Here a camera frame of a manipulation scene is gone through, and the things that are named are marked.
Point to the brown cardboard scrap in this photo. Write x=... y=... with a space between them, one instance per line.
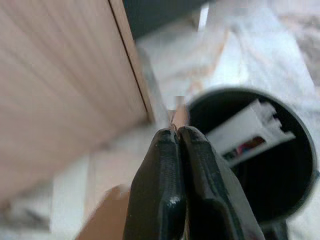
x=181 y=115

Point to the round black rubbish bin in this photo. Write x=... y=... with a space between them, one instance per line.
x=275 y=180

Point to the white carton box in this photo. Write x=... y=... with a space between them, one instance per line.
x=247 y=125

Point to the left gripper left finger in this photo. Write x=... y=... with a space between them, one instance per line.
x=160 y=180

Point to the light wooden cabinet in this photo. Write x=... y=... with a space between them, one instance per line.
x=62 y=75

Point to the black furniture panel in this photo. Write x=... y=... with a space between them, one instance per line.
x=160 y=15

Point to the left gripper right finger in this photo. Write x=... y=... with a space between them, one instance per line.
x=207 y=190

